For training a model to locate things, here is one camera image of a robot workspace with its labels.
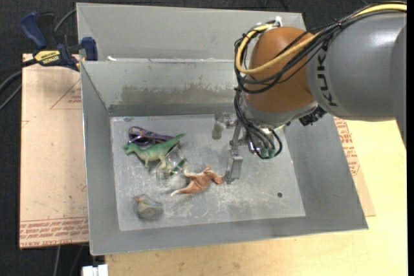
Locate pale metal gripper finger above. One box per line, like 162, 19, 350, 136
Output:
212, 114, 237, 141
224, 151, 244, 186

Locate grey metal bin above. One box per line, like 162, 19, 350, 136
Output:
76, 2, 369, 257

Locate brown toy animal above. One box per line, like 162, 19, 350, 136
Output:
169, 164, 225, 198

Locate clear glass thing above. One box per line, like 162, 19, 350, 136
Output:
151, 151, 190, 187

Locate green toy dinosaur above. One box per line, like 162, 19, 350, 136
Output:
123, 133, 187, 171

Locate purple sunglasses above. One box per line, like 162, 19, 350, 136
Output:
128, 125, 176, 145

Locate grey toy bird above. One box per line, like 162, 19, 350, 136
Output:
133, 194, 164, 222

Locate brown cardboard board, red print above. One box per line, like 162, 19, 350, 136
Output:
19, 52, 376, 250

